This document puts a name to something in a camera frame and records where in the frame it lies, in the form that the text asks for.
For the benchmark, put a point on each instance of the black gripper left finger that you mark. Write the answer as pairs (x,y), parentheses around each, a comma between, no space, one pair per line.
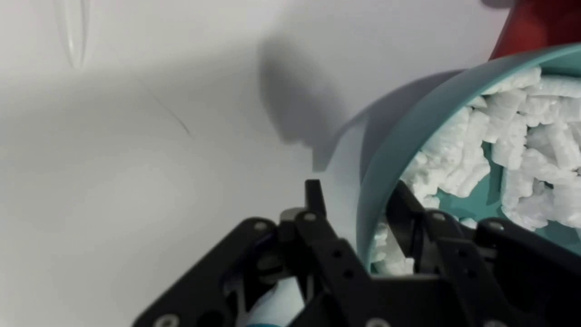
(315,254)

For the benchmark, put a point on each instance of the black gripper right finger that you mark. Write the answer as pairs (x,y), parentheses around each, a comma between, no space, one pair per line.
(460,260)

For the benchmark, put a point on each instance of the white foam pieces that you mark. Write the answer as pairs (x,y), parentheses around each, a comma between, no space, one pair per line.
(528,138)

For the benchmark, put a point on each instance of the teal cup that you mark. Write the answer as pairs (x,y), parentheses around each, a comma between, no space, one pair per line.
(411,127)

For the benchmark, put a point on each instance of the red crumpled cloth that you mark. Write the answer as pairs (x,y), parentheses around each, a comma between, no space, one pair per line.
(538,27)

